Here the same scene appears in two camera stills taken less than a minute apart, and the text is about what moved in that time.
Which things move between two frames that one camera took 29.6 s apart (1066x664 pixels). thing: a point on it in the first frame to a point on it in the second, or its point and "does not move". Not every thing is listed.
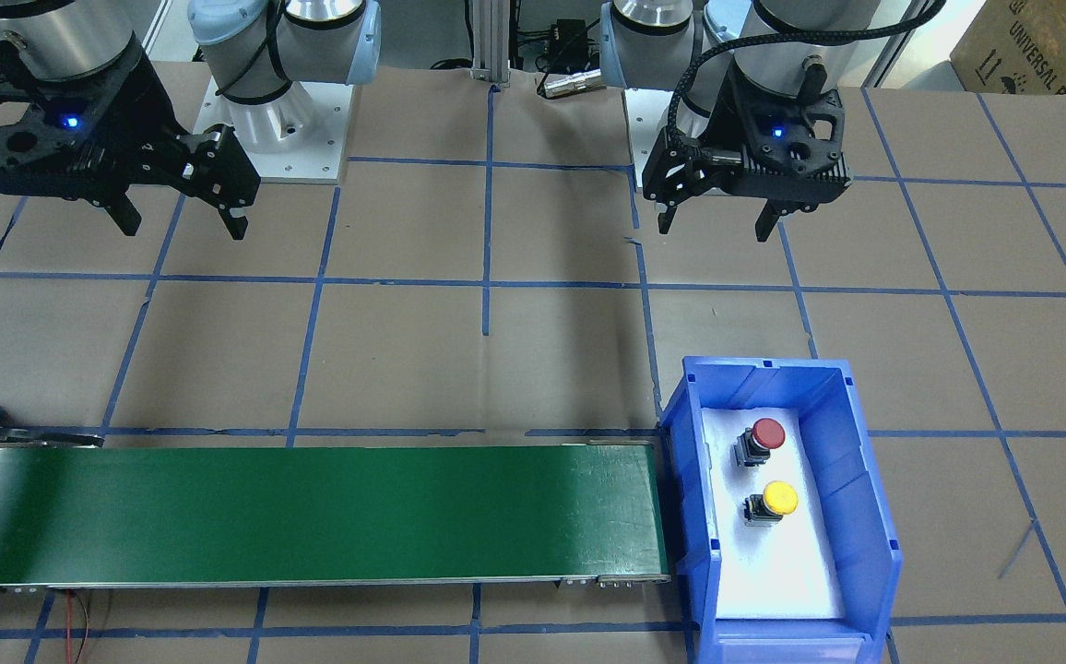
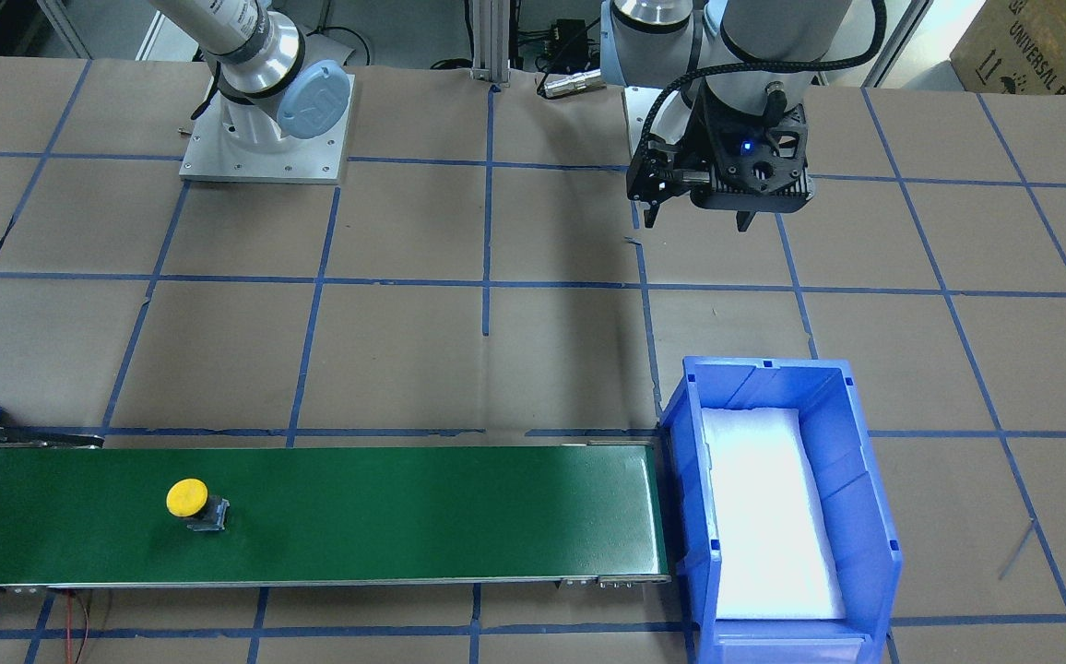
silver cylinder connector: x=554 y=84 does not move
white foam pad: x=786 y=570 does not move
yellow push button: x=778 y=499 to x=188 y=497
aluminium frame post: x=491 y=41 does not move
